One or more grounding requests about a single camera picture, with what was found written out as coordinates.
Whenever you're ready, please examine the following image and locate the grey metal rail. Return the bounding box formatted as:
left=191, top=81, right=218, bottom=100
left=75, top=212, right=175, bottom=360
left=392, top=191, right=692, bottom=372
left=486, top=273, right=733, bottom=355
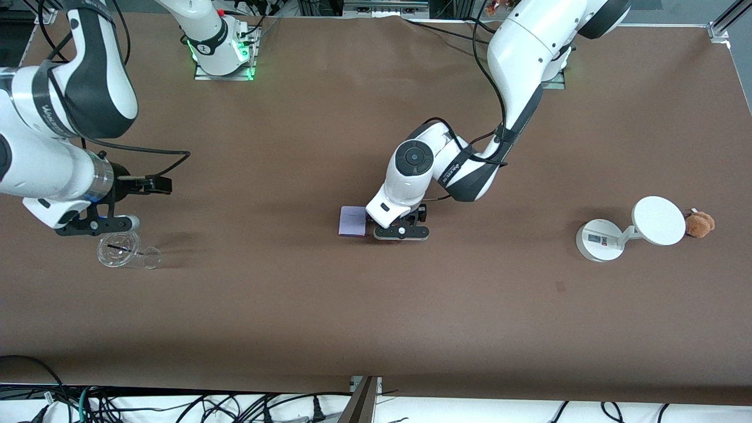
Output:
left=343, top=0, right=431, bottom=18

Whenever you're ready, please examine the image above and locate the aluminium frame profile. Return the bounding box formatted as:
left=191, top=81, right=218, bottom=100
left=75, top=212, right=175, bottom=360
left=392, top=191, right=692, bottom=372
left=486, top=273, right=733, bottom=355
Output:
left=707, top=0, right=752, bottom=43

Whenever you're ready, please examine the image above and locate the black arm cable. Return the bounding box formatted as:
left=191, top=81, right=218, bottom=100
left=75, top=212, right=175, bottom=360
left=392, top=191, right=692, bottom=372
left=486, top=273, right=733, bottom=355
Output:
left=423, top=0, right=511, bottom=168
left=79, top=136, right=192, bottom=179

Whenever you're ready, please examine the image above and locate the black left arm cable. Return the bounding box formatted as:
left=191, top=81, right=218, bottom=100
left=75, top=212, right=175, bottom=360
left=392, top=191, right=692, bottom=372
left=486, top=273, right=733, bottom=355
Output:
left=423, top=0, right=511, bottom=168

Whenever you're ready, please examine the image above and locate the clear plastic cup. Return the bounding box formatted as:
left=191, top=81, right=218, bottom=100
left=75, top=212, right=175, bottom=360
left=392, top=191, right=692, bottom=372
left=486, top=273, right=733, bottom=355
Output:
left=96, top=231, right=162, bottom=270

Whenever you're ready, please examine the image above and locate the black cable on table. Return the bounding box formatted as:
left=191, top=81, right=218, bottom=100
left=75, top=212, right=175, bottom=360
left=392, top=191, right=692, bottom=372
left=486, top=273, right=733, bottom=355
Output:
left=402, top=18, right=491, bottom=45

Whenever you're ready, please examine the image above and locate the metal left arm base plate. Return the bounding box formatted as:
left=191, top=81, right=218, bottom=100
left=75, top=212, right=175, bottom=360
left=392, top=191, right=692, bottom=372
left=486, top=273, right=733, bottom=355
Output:
left=539, top=56, right=566, bottom=90

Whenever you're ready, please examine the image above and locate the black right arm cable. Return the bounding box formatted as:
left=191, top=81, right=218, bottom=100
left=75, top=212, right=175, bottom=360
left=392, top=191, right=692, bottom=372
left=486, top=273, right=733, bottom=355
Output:
left=79, top=136, right=192, bottom=179

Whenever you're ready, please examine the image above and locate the brown plush bear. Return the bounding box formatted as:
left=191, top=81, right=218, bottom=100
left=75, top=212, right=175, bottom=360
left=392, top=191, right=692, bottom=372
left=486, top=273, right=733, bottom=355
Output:
left=685, top=208, right=716, bottom=239

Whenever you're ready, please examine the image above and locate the black looping floor cable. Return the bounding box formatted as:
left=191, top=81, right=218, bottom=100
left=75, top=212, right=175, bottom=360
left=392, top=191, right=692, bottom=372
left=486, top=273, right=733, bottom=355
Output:
left=0, top=355, right=66, bottom=406

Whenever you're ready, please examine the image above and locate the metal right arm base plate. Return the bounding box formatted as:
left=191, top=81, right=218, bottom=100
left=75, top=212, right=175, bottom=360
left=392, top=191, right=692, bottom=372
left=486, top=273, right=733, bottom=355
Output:
left=193, top=25, right=258, bottom=82

